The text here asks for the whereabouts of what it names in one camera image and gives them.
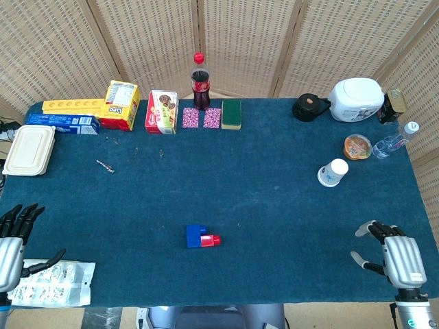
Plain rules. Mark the long yellow box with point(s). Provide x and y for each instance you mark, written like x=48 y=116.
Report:
x=72 y=104

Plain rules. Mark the white round lidded container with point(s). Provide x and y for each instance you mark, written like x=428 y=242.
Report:
x=355 y=99

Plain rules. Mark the green and yellow sponge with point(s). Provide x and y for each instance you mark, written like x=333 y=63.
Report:
x=231 y=114

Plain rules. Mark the white paper cup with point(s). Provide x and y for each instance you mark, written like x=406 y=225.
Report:
x=332 y=173

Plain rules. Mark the red toy block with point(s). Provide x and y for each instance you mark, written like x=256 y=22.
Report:
x=210 y=240

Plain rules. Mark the pink patterned card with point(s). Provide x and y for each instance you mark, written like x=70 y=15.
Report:
x=212 y=118

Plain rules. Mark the cream lidded lunch box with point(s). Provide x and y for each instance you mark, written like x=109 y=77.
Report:
x=29 y=150

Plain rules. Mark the blue toy block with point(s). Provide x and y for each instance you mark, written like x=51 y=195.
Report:
x=193 y=236

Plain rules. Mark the blue toothpaste box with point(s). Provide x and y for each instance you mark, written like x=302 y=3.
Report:
x=61 y=123

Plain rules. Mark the clear water bottle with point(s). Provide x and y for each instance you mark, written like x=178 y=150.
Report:
x=394 y=140

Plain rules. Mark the clear printed plastic bag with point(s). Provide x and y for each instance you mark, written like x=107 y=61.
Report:
x=58 y=284

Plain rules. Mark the dark box with gold lid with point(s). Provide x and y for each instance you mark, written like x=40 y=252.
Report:
x=392 y=106

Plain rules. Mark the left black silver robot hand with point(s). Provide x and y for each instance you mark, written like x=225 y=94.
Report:
x=10 y=260

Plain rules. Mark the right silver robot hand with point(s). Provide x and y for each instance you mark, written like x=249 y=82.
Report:
x=404 y=260

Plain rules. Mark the pink patterned sponges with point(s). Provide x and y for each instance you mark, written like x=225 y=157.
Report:
x=190 y=118

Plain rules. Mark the woven folding screen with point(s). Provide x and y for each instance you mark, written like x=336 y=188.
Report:
x=240 y=34

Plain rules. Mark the yellow red Lipo box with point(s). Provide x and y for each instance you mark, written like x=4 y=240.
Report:
x=120 y=106

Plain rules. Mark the red snack box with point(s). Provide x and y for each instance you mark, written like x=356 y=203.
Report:
x=161 y=113

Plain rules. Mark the cola bottle with red cap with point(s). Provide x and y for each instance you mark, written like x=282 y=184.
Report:
x=200 y=89

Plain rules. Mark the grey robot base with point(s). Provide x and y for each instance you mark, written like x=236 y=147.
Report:
x=212 y=317

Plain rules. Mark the silver foil wrapped stick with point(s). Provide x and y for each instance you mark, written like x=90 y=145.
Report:
x=105 y=166

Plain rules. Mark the blue carpet table cover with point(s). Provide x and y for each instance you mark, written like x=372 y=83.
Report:
x=240 y=188

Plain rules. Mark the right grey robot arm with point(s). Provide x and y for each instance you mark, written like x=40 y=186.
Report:
x=413 y=313

